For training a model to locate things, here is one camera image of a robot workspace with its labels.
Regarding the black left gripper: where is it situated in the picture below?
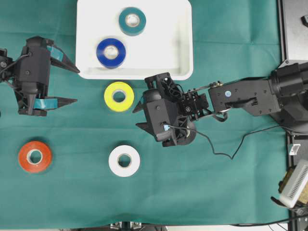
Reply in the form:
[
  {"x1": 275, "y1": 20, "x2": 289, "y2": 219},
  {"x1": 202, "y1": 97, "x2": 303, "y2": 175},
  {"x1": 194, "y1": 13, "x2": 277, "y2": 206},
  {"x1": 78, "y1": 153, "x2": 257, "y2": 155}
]
[{"x1": 13, "y1": 36, "x2": 80, "y2": 116}]

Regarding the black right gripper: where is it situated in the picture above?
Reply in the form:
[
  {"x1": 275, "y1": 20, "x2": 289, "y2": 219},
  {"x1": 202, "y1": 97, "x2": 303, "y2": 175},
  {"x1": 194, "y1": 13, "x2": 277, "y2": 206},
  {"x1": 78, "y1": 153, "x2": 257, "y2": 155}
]
[{"x1": 133, "y1": 72, "x2": 209, "y2": 147}]

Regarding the black tape roll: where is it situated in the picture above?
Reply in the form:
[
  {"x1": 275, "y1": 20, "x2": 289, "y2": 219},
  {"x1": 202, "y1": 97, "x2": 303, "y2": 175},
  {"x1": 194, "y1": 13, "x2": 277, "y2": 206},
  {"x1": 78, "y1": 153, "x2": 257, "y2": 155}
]
[{"x1": 178, "y1": 121, "x2": 196, "y2": 145}]

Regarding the blue tape roll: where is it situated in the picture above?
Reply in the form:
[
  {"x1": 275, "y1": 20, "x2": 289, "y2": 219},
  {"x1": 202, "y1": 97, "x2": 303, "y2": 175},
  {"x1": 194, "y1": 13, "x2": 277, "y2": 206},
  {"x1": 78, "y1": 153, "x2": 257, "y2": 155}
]
[{"x1": 96, "y1": 38, "x2": 126, "y2": 69}]

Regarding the white tape roll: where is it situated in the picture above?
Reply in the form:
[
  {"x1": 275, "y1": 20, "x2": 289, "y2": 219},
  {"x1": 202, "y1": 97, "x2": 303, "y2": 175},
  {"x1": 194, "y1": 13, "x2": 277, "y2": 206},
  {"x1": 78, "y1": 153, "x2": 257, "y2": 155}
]
[{"x1": 108, "y1": 145, "x2": 141, "y2": 177}]

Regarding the red tape roll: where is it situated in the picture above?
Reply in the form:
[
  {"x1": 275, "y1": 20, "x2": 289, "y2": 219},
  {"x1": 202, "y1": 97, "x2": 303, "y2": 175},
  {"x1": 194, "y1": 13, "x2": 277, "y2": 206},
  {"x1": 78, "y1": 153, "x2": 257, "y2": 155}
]
[{"x1": 18, "y1": 141, "x2": 52, "y2": 173}]

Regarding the teal tape roll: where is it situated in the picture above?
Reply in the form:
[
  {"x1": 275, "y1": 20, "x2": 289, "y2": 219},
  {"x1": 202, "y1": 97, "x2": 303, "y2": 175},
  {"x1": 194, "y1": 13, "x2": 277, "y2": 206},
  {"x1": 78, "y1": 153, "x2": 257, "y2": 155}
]
[{"x1": 118, "y1": 7, "x2": 146, "y2": 36}]

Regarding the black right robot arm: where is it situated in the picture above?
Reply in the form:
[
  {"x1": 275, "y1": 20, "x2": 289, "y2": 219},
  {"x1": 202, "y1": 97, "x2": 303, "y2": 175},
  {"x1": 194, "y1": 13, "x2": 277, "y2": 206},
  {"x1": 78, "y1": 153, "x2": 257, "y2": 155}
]
[{"x1": 134, "y1": 63, "x2": 308, "y2": 147}]

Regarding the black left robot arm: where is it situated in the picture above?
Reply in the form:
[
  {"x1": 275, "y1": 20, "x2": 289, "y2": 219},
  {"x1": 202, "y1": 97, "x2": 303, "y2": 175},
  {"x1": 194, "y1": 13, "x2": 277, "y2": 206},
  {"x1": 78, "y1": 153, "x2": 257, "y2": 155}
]
[{"x1": 0, "y1": 36, "x2": 80, "y2": 116}]

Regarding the yellow tape roll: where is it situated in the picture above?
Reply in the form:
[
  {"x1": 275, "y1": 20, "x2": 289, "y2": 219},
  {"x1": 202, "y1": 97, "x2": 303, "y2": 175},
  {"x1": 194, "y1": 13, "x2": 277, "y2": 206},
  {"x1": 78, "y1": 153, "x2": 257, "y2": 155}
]
[{"x1": 104, "y1": 81, "x2": 134, "y2": 112}]

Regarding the green table cloth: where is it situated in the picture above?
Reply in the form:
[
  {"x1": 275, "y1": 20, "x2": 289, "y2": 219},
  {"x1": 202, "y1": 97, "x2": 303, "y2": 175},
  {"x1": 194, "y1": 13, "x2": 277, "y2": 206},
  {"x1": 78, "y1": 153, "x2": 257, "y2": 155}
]
[{"x1": 0, "y1": 0, "x2": 288, "y2": 229}]

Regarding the white plastic tray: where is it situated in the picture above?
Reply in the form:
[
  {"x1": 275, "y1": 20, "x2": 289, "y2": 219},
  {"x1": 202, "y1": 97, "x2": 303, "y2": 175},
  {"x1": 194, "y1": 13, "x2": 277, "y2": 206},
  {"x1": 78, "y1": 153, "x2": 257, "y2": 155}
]
[{"x1": 76, "y1": 0, "x2": 193, "y2": 80}]

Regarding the silver vented box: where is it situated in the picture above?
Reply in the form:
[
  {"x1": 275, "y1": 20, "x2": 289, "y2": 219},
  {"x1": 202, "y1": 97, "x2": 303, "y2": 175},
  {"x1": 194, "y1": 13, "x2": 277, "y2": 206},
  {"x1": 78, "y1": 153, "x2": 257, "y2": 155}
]
[{"x1": 279, "y1": 159, "x2": 308, "y2": 208}]

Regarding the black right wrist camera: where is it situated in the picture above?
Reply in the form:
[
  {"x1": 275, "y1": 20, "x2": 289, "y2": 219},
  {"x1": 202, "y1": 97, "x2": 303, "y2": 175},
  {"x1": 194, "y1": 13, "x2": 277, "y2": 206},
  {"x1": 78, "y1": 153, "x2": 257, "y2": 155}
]
[{"x1": 143, "y1": 89, "x2": 178, "y2": 142}]

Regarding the black thin cable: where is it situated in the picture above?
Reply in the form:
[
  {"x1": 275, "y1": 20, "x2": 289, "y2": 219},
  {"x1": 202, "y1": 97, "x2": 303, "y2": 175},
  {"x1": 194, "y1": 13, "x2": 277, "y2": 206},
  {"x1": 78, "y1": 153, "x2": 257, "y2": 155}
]
[{"x1": 166, "y1": 124, "x2": 284, "y2": 161}]

